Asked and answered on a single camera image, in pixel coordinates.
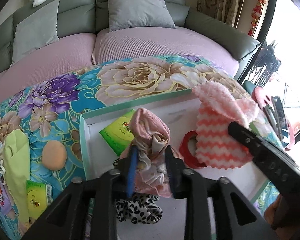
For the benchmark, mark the red tape roll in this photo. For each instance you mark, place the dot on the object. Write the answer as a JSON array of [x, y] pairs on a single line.
[[187, 152]]

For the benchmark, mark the black metal drying rack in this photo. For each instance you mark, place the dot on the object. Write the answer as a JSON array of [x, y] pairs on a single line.
[[265, 62]]

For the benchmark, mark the teal cardboard box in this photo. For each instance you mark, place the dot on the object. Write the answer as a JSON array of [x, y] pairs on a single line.
[[235, 180]]

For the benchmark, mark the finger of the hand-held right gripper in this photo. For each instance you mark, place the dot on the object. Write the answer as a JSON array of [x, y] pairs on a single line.
[[242, 133]]

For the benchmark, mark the pink floral cloth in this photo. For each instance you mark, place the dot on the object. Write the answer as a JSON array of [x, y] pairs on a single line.
[[150, 127]]

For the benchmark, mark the black smartphone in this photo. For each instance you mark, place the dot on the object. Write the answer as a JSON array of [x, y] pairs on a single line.
[[281, 117]]

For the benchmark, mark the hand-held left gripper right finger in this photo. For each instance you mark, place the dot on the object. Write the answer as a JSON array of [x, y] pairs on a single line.
[[170, 170]]

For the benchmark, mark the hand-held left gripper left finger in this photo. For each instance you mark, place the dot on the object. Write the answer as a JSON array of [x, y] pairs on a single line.
[[130, 177]]

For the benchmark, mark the grey sofa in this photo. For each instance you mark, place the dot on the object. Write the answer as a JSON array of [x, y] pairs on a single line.
[[77, 0]]

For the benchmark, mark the lavender sofa seat cover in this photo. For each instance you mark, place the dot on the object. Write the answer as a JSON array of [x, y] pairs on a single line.
[[152, 42], [52, 55]]

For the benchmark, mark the leopard print scrunchie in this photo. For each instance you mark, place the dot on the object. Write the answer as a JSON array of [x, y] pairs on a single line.
[[137, 210]]

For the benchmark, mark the light green cloth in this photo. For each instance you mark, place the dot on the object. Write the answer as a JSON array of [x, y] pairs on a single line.
[[15, 160]]

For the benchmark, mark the red plastic stool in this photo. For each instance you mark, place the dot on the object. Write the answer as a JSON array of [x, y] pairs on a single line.
[[261, 96]]

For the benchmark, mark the pink white wavy cloth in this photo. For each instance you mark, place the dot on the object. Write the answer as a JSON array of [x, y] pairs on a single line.
[[215, 140]]

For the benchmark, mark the green tissue pack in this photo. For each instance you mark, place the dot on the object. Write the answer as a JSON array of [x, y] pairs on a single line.
[[115, 135], [36, 200]]

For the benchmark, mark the grey smartphone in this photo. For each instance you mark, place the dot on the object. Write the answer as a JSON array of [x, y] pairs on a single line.
[[270, 117]]

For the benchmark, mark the floral printed blanket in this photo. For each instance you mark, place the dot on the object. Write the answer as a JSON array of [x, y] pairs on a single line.
[[65, 97]]

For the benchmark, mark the beige patterned curtain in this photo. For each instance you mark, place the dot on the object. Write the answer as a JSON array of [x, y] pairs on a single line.
[[220, 0]]

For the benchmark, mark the beige egg-shaped makeup sponge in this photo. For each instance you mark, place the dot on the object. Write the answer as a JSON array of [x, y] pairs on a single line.
[[53, 155]]

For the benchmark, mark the grey pillow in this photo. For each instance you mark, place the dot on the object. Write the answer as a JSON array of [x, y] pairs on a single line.
[[137, 10], [35, 32]]

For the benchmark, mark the red hanging decoration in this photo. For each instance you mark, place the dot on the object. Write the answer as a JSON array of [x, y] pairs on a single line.
[[258, 7]]

